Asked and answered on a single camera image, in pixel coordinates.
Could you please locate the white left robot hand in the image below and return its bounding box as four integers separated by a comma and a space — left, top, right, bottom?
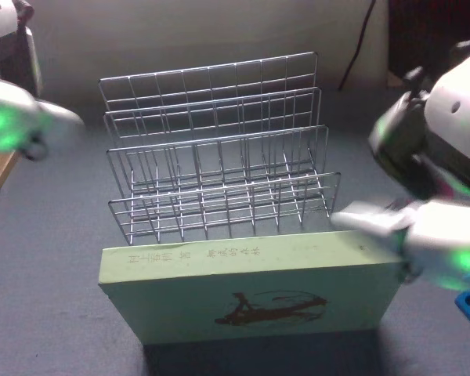
0, 0, 85, 161

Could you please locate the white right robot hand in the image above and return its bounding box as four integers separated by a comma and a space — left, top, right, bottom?
331, 46, 470, 293

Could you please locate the pale green book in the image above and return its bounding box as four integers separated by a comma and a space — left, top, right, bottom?
98, 230, 407, 345

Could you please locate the grey table cloth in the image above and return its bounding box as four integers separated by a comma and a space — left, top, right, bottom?
0, 93, 470, 376

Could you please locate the dark hanging cable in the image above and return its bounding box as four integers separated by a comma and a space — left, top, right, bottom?
338, 0, 377, 92

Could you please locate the silver wire file rack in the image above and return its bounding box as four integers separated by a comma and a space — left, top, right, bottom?
97, 52, 342, 246

